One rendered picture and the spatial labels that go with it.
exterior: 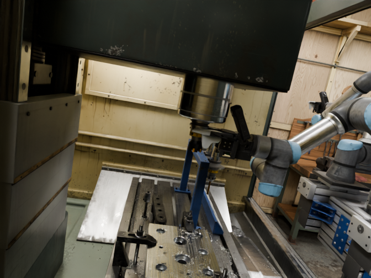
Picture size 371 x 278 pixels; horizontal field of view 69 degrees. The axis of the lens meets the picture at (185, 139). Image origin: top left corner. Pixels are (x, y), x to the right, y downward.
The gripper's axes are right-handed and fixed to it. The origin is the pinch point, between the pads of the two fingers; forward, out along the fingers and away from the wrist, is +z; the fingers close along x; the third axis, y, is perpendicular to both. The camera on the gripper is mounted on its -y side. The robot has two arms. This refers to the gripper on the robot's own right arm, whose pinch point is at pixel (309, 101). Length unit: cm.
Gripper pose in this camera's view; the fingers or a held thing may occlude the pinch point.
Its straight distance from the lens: 228.4
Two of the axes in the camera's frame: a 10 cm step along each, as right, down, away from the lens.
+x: 9.6, -0.1, 2.7
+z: -2.7, -2.3, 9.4
